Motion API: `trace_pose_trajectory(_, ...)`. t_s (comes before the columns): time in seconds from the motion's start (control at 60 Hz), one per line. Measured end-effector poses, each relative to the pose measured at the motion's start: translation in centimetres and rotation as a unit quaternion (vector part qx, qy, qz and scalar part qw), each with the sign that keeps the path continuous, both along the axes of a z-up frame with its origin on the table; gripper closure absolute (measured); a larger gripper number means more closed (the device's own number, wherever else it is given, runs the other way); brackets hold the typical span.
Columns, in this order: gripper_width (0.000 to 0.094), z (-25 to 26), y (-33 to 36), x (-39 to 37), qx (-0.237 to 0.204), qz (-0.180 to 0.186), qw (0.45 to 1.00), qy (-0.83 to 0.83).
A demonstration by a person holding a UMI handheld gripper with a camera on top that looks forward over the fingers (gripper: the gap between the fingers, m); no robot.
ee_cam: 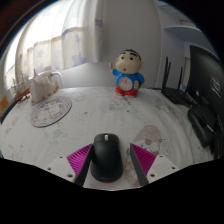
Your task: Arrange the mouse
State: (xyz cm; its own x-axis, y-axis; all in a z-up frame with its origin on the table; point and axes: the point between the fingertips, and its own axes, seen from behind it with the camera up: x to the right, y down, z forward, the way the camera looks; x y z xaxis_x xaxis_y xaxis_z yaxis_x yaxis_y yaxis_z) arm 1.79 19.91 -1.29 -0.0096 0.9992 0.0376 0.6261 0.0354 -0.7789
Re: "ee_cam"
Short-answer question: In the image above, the black computer mouse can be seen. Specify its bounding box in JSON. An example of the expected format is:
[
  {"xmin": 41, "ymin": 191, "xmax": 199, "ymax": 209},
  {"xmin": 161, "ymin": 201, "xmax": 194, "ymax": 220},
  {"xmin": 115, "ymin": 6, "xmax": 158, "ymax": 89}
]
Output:
[{"xmin": 90, "ymin": 132, "xmax": 124, "ymax": 184}]

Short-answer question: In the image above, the round purple printed mouse pad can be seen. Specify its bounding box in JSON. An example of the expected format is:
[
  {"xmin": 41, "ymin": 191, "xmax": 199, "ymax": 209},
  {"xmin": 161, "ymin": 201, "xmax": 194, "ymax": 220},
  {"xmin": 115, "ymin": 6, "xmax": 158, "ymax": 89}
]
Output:
[{"xmin": 30, "ymin": 95, "xmax": 73, "ymax": 129}]

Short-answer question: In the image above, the white jug with lace cover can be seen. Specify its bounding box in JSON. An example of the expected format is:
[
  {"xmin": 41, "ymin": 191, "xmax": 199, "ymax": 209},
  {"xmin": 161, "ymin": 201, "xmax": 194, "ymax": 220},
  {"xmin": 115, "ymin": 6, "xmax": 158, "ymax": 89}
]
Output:
[{"xmin": 29, "ymin": 69, "xmax": 64, "ymax": 106}]

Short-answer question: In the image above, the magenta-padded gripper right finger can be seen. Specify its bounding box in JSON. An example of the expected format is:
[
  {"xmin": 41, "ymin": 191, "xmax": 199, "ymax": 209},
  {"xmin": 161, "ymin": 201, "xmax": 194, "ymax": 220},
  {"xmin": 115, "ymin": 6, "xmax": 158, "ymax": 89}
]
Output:
[{"xmin": 129, "ymin": 143, "xmax": 179, "ymax": 187}]

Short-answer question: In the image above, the black computer monitor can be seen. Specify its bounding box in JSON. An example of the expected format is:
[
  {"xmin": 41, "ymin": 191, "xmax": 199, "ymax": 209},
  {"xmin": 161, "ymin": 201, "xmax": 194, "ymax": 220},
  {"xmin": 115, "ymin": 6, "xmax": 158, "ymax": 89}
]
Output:
[{"xmin": 186, "ymin": 44, "xmax": 224, "ymax": 128}]

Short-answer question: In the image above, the white wall shelf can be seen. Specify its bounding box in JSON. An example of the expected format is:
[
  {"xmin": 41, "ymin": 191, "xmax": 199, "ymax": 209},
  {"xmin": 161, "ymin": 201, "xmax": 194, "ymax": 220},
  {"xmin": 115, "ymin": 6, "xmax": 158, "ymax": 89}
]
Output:
[{"xmin": 163, "ymin": 24, "xmax": 204, "ymax": 43}]

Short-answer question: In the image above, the black pouch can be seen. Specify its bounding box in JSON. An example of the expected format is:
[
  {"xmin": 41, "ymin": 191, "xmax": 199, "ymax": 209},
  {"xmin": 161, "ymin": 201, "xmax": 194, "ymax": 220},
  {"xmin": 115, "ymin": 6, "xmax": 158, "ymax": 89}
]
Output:
[{"xmin": 187, "ymin": 104, "xmax": 218, "ymax": 149}]

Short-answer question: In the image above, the brown wooden chair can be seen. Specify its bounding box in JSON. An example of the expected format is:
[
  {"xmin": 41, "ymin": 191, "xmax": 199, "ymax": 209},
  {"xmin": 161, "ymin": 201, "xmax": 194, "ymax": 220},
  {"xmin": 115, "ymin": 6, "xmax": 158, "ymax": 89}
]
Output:
[{"xmin": 0, "ymin": 95, "xmax": 9, "ymax": 114}]

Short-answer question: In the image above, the white printed tablecloth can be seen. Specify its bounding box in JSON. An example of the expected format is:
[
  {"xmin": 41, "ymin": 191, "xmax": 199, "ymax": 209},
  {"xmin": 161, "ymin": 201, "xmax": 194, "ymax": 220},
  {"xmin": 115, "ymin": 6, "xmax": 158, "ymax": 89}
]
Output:
[{"xmin": 0, "ymin": 86, "xmax": 214, "ymax": 191}]

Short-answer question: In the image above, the cartoon boy figure clock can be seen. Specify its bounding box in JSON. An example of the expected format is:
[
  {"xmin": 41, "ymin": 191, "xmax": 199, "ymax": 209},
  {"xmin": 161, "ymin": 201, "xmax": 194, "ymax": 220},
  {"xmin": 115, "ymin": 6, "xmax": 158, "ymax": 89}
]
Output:
[{"xmin": 110, "ymin": 48, "xmax": 146, "ymax": 98}]

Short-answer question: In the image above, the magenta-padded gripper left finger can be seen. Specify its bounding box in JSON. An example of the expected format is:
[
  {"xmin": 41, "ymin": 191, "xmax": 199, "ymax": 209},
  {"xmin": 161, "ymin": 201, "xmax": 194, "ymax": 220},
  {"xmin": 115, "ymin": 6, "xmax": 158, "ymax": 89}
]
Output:
[{"xmin": 46, "ymin": 143, "xmax": 95, "ymax": 187}]

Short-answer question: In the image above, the black router with antennas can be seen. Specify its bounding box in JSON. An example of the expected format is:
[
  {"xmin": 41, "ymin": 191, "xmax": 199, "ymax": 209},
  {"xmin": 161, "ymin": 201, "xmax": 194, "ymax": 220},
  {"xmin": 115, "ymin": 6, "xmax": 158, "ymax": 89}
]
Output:
[{"xmin": 161, "ymin": 56, "xmax": 194, "ymax": 108}]

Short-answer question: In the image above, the white star-print curtain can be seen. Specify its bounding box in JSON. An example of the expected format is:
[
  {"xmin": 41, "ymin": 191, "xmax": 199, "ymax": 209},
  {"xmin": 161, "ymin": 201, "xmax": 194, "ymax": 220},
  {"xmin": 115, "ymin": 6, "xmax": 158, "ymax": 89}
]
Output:
[{"xmin": 3, "ymin": 0, "xmax": 106, "ymax": 88}]

